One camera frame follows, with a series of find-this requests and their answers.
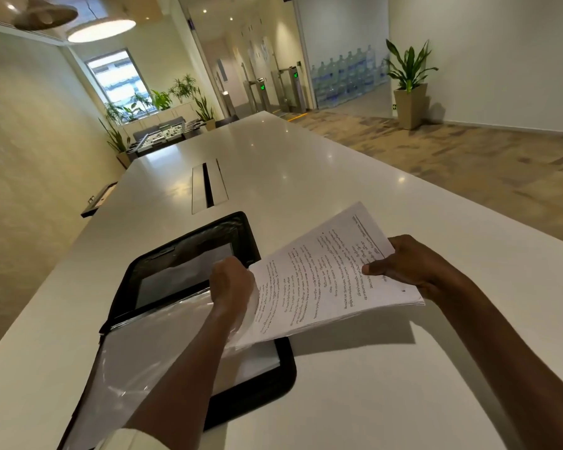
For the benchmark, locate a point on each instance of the grey standing post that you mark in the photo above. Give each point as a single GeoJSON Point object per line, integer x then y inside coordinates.
{"type": "Point", "coordinates": [228, 103]}

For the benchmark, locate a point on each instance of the person's right forearm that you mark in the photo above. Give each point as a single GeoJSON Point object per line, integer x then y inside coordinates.
{"type": "Point", "coordinates": [511, 365]}

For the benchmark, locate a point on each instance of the person's right hand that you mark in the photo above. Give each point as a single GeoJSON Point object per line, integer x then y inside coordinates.
{"type": "Point", "coordinates": [415, 264]}

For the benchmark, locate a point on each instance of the person's right thumb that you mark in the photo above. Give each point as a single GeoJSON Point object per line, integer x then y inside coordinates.
{"type": "Point", "coordinates": [380, 268]}

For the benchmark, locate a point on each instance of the round white pendant lamp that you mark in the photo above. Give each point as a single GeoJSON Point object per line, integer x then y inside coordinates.
{"type": "Point", "coordinates": [101, 30]}

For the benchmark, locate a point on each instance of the feathery green plant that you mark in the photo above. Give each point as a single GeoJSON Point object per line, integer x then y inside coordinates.
{"type": "Point", "coordinates": [183, 88]}

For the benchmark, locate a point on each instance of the row of water jugs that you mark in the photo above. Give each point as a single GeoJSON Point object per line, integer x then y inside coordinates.
{"type": "Point", "coordinates": [347, 74]}

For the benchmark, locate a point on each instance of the person's left forearm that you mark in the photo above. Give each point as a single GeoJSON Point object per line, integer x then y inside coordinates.
{"type": "Point", "coordinates": [192, 384]}

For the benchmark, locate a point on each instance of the white low cabinet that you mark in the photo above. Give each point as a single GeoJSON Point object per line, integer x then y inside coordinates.
{"type": "Point", "coordinates": [173, 112]}

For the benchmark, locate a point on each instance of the person's left fingers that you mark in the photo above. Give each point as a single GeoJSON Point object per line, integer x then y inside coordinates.
{"type": "Point", "coordinates": [229, 266]}

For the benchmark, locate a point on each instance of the leafy potted floor plant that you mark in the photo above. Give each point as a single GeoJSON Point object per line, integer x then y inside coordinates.
{"type": "Point", "coordinates": [117, 142]}

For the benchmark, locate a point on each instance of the tall plant in beige pot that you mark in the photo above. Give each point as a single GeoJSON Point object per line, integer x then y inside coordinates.
{"type": "Point", "coordinates": [410, 88]}

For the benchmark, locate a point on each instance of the spiky potted floor plant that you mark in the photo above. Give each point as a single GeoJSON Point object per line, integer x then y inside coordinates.
{"type": "Point", "coordinates": [204, 110]}

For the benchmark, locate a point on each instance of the brown pendant lamp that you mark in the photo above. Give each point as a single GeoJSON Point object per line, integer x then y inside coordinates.
{"type": "Point", "coordinates": [44, 14]}

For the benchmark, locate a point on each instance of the black drawer tray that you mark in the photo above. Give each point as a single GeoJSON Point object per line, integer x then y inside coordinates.
{"type": "Point", "coordinates": [98, 199]}

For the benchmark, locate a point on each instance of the window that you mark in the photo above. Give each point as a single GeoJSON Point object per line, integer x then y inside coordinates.
{"type": "Point", "coordinates": [118, 78]}

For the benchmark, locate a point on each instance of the broad leaf green plant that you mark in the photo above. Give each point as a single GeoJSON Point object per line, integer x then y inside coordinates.
{"type": "Point", "coordinates": [162, 100]}

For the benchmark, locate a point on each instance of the foosball table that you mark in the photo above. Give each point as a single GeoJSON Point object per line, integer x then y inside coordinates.
{"type": "Point", "coordinates": [162, 138]}

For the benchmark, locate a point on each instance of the sheaf of printed papers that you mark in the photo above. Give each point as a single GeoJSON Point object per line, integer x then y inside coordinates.
{"type": "Point", "coordinates": [319, 276]}

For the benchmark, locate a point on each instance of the black display folder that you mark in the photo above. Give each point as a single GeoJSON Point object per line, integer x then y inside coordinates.
{"type": "Point", "coordinates": [169, 276]}

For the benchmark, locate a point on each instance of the grey turnstile gate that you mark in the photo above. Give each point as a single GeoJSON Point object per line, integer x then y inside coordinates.
{"type": "Point", "coordinates": [294, 91]}
{"type": "Point", "coordinates": [262, 96]}

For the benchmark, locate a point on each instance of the bushy green plant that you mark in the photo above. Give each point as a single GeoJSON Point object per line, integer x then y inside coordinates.
{"type": "Point", "coordinates": [122, 111]}

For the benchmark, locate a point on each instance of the person's left hand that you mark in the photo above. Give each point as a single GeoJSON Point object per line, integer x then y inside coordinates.
{"type": "Point", "coordinates": [232, 288]}

